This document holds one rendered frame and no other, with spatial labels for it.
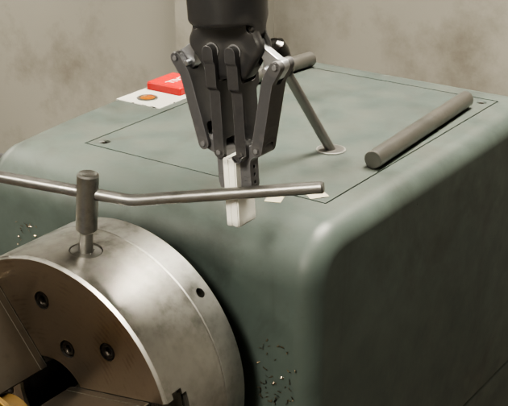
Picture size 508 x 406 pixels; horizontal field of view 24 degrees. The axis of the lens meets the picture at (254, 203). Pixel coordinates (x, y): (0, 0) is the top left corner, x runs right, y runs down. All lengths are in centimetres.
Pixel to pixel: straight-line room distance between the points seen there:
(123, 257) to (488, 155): 54
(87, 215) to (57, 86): 339
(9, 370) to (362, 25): 265
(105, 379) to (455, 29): 254
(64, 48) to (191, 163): 313
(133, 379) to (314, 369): 20
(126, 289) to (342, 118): 49
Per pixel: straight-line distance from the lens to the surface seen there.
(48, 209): 139
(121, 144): 144
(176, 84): 164
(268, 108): 108
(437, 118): 149
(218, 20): 106
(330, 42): 379
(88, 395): 120
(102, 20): 433
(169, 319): 117
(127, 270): 118
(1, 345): 122
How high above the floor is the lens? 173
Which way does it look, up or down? 22 degrees down
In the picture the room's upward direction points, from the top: straight up
